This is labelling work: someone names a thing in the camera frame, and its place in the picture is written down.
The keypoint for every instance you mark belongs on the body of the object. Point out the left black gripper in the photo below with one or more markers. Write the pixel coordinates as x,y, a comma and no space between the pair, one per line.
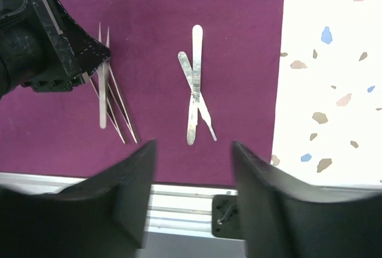
43,47

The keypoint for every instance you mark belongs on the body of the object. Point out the fine pointed steel tweezers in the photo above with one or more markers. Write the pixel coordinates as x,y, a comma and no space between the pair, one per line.
114,116

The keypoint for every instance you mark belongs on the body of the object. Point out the purple cloth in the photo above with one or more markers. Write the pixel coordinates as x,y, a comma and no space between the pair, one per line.
151,45

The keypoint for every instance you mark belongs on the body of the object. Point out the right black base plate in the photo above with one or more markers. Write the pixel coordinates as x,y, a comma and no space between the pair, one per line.
225,221

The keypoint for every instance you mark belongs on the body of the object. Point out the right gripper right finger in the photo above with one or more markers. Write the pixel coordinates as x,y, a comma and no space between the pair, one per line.
282,216

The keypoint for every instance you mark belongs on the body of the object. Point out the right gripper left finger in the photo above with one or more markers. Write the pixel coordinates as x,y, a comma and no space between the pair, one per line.
102,216

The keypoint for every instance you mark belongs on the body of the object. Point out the aluminium front rail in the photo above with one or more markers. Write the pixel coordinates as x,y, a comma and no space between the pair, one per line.
181,210

